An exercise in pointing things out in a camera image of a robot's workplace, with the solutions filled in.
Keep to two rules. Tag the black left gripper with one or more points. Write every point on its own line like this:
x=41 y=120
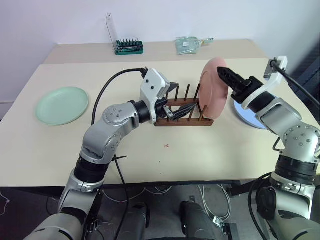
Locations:
x=161 y=110

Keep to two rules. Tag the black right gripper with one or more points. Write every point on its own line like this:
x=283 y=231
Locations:
x=252 y=85

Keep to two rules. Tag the pink plate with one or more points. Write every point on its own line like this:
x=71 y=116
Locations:
x=212 y=100

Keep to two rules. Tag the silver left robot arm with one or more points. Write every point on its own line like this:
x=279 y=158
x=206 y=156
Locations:
x=112 y=117

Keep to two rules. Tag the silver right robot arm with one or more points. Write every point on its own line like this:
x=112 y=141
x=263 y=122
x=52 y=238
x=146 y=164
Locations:
x=280 y=112

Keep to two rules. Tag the wooden dish rack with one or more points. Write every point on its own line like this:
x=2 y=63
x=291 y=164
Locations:
x=185 y=123

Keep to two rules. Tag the blue plate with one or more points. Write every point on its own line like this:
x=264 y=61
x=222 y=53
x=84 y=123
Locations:
x=246 y=116

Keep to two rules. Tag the clear bag with green contents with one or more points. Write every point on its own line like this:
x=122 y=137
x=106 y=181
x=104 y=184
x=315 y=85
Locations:
x=186 y=46

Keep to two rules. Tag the green screwdriver bit set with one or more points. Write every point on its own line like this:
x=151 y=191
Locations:
x=129 y=48

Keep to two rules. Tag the black ribbed object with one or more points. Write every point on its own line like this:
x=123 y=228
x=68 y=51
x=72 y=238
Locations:
x=308 y=60

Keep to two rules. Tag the clear plastic case lid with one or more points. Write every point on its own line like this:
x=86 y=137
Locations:
x=111 y=27

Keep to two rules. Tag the green plate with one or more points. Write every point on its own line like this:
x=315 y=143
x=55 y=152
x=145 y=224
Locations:
x=62 y=105

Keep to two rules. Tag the dark rounded leg cover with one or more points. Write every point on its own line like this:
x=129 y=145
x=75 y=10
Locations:
x=136 y=220
x=197 y=220

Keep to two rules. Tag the black floor box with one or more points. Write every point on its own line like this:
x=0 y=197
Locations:
x=230 y=231

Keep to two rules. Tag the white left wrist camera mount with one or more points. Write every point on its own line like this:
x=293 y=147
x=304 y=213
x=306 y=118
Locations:
x=151 y=85

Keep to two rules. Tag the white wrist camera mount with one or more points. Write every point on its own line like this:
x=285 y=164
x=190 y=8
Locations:
x=151 y=85
x=273 y=81

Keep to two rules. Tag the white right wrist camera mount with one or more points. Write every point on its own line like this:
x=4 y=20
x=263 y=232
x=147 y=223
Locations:
x=273 y=81

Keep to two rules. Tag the black table frame beam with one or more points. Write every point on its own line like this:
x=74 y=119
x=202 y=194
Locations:
x=150 y=184

